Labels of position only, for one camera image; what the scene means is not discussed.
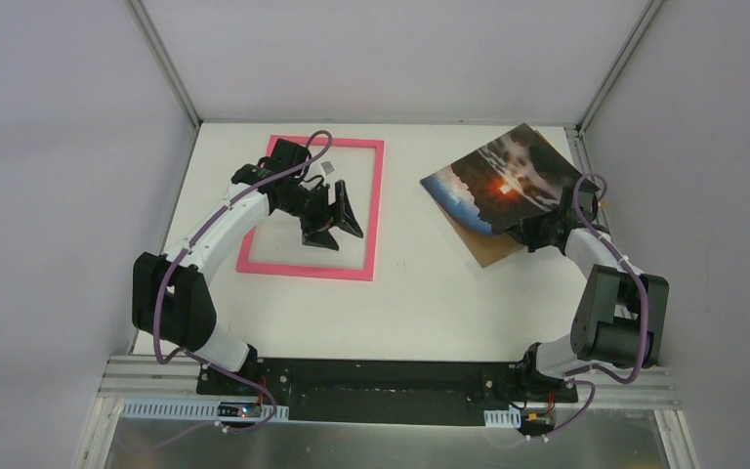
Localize left white cable duct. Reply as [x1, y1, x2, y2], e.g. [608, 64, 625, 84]
[120, 399, 289, 424]

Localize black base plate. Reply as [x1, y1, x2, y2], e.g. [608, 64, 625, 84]
[194, 357, 578, 427]

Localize pink wooden photo frame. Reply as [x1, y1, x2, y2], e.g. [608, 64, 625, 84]
[235, 137, 384, 281]

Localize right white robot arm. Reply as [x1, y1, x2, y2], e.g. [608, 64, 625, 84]
[509, 187, 669, 401]

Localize brown fibreboard backing board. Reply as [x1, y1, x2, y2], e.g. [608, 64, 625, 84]
[442, 132, 561, 270]

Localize white cable duct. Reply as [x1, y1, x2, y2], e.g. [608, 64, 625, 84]
[120, 399, 289, 424]
[483, 406, 521, 429]

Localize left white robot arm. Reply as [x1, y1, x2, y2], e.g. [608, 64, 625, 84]
[132, 130, 363, 396]

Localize right white cable duct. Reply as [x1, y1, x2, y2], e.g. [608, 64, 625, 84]
[483, 406, 521, 429]

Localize sunset landscape photo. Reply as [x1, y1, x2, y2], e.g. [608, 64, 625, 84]
[420, 123, 581, 236]

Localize aluminium front rail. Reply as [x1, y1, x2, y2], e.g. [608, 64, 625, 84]
[98, 355, 682, 410]

